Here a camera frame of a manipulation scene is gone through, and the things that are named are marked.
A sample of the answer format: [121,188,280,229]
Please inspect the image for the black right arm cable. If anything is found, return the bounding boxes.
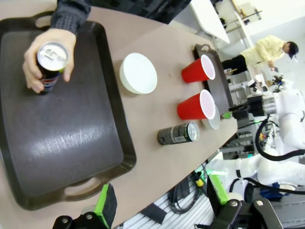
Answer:
[254,116,305,162]

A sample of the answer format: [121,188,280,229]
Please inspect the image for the red plastic cup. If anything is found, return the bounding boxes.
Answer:
[181,54,216,83]
[177,89,216,121]

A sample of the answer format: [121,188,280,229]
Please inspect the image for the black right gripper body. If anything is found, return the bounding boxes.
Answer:
[232,94,264,119]

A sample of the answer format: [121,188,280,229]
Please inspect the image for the white slanted board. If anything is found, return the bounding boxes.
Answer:
[190,0,231,43]

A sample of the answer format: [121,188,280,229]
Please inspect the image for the white plastic bowl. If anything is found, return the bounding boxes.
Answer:
[201,104,221,130]
[119,52,158,95]

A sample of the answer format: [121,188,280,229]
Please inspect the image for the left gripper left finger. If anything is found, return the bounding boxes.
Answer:
[52,183,118,229]

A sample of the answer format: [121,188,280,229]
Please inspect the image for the dark brown plastic tray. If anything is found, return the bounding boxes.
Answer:
[0,11,137,211]
[192,43,234,115]

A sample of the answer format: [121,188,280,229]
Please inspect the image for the person's right hand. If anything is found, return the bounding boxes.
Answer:
[22,28,77,94]

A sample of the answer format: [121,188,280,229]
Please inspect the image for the person's right forearm dark sleeve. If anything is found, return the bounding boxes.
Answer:
[50,0,92,35]

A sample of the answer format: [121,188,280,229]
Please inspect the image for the person's dark clothed torso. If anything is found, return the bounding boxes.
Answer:
[90,0,191,24]

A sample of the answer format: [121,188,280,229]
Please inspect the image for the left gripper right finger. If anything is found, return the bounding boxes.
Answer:
[206,175,284,229]

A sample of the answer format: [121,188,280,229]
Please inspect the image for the black energy drink can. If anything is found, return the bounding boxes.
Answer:
[157,121,200,146]

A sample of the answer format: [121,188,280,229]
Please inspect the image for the blue Pepsi can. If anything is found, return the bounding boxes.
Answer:
[36,42,70,95]

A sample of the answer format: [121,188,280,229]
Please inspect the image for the bystander in yellow jacket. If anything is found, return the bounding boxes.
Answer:
[221,35,300,74]

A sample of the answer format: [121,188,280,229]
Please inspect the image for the black coiled cable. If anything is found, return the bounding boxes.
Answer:
[168,181,205,215]

